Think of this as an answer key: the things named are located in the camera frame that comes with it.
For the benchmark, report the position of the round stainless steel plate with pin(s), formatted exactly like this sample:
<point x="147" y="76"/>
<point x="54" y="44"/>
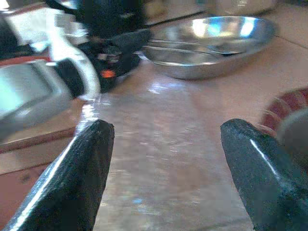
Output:
<point x="192" y="57"/>

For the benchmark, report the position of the bubble wrap sheet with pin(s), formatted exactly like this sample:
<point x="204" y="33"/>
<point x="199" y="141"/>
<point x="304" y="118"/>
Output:
<point x="168" y="156"/>

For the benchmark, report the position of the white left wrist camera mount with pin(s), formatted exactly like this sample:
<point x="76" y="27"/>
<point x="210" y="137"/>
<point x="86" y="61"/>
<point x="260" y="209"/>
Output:
<point x="93" y="74"/>

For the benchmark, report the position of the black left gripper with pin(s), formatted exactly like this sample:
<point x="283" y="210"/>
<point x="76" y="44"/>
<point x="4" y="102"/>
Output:
<point x="113" y="62"/>

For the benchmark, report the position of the stainless steel sink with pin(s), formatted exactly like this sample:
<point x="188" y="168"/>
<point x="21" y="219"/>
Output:
<point x="296" y="134"/>

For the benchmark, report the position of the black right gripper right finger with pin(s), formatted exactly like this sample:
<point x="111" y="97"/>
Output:
<point x="264" y="187"/>

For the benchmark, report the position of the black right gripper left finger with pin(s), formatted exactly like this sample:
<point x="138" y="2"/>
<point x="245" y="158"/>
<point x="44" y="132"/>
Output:
<point x="69" y="187"/>

